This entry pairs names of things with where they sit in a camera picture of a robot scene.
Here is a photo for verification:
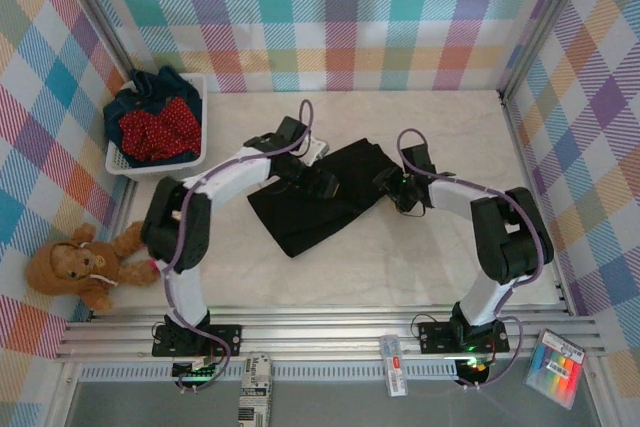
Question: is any brown teddy bear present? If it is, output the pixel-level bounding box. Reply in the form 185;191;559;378
25;221;161;312

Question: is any aluminium frame rail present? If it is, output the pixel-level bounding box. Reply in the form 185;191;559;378
52;309;609;363

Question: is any rainbow marker pack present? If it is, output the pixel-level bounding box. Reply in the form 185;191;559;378
523;328;587;411

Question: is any white plastic basket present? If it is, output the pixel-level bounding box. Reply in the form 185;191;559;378
103;71;209;177

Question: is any newsprint pattern box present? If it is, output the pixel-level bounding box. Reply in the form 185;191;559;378
237;350;274;427

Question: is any clear box with red label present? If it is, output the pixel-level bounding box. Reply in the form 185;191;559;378
378;333;409;397

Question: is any grey slotted cable duct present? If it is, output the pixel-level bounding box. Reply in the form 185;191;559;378
79;364;459;382

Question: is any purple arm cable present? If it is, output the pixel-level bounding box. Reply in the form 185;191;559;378
157;99;317;393
396;127;546;391

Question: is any denim skirt with patch pockets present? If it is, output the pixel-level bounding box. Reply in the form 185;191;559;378
103;88;204;168

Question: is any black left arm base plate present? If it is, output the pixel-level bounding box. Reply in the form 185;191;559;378
151;322;244;359

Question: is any red white-dotted skirt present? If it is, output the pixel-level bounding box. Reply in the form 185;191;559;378
118;98;202;164

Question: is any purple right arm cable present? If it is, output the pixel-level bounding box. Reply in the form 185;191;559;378
396;127;546;391

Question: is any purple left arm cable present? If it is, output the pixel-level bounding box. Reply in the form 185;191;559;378
157;99;317;393

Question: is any black skirt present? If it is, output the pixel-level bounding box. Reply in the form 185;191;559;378
246;136;406;259

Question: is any aluminium corner post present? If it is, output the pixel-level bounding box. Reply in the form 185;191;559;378
52;0;141;83
497;0;601;98

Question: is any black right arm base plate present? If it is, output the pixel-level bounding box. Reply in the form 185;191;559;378
417;320;511;354

